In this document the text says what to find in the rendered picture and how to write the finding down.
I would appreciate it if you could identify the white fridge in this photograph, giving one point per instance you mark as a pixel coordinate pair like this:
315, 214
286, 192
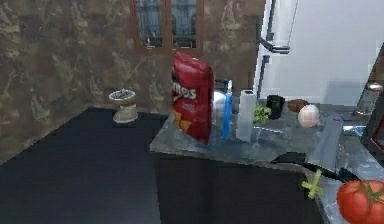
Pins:
326, 50

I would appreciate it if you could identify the dark kitchen counter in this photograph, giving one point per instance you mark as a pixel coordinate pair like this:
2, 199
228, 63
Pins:
266, 166

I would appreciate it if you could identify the white paper towel roll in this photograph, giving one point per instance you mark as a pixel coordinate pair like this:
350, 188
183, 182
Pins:
246, 115

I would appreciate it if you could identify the red tomato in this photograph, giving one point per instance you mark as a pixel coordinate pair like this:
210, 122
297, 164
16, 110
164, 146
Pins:
358, 203

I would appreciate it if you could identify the blue spray bottle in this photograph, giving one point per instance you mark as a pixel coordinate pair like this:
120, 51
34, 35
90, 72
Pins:
227, 113

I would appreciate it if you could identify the black kitchen knife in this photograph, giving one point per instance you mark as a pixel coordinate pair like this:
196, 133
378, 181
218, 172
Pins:
300, 159

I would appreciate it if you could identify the red chips bag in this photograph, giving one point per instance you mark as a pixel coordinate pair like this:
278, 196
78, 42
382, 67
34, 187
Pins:
192, 100

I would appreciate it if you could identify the green lettuce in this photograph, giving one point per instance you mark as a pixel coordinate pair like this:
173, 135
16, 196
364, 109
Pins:
261, 114

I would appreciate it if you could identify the black mug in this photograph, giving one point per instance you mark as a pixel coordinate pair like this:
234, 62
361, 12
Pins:
275, 106

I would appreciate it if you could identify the pale egg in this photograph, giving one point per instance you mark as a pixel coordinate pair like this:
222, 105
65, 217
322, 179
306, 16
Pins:
308, 116

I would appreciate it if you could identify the green tomato stem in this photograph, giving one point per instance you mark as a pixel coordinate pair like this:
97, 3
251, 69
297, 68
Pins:
313, 185

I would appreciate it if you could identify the dark red microwave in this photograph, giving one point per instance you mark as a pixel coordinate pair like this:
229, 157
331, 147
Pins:
376, 120

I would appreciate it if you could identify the brown framed window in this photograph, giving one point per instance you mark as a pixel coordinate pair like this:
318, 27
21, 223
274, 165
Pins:
166, 25

